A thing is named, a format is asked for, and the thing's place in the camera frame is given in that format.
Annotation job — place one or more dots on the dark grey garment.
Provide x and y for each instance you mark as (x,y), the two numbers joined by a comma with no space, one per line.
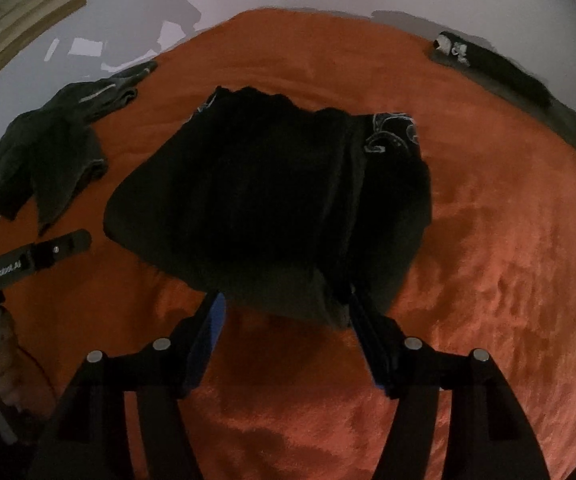
(52,150)

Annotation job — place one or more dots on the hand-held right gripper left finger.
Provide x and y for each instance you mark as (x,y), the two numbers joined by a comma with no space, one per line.
(212,330)

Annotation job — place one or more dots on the orange fuzzy blanket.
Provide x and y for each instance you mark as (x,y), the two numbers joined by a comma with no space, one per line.
(493,260)

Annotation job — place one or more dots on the black elongated bag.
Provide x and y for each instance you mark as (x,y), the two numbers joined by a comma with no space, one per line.
(498,67)

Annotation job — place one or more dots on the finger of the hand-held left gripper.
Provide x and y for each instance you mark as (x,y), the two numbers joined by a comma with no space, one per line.
(65,247)

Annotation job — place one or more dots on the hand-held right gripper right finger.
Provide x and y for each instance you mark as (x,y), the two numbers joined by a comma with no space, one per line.
(370,340)

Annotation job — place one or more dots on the olive door frame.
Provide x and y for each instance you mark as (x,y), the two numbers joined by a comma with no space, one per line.
(12,15)

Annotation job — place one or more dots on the black paisley print garment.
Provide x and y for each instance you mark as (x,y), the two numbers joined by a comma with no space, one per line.
(268,200)

